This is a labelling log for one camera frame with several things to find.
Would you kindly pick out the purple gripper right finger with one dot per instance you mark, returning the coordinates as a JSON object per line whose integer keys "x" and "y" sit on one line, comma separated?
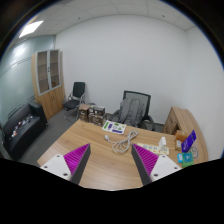
{"x": 152, "y": 167}

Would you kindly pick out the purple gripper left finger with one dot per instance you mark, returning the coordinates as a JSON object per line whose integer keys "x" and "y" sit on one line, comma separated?
{"x": 69, "y": 166}

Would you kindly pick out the white charger plug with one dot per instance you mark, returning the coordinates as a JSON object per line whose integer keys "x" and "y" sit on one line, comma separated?
{"x": 162, "y": 143}

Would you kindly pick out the white power strip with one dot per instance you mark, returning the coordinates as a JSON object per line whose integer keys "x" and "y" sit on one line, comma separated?
{"x": 155, "y": 149}

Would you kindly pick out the green teal packet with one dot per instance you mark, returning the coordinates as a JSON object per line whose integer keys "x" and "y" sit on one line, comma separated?
{"x": 186, "y": 159}

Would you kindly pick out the small cardboard box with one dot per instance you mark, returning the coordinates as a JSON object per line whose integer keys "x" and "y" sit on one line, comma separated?
{"x": 179, "y": 137}

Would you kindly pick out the black office chair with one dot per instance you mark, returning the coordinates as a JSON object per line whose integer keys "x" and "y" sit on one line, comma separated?
{"x": 145, "y": 98}

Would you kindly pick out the blue purple box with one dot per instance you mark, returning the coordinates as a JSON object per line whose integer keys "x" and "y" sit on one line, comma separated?
{"x": 188, "y": 142}

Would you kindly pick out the white green purple card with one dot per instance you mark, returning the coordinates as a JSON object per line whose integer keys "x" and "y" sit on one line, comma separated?
{"x": 114, "y": 127}

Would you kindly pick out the dark printed carton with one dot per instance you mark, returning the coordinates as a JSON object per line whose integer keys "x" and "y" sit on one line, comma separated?
{"x": 97, "y": 115}

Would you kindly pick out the brown cardboard box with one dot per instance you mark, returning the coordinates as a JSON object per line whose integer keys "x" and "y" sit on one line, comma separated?
{"x": 84, "y": 112}

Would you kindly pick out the black visitor chair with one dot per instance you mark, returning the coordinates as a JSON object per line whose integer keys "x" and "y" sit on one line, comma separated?
{"x": 75, "y": 98}

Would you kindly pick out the grey backpack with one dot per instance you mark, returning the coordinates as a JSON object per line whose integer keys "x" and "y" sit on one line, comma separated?
{"x": 131, "y": 112}

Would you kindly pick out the black leather sofa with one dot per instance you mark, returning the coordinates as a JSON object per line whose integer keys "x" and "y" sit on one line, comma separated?
{"x": 22, "y": 128}

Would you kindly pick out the wooden glass-door cabinet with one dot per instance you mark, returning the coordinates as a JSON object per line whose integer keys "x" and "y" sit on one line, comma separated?
{"x": 47, "y": 81}

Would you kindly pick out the ceiling light panel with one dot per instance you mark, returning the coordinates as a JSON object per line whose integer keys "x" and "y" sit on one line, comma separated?
{"x": 30, "y": 28}

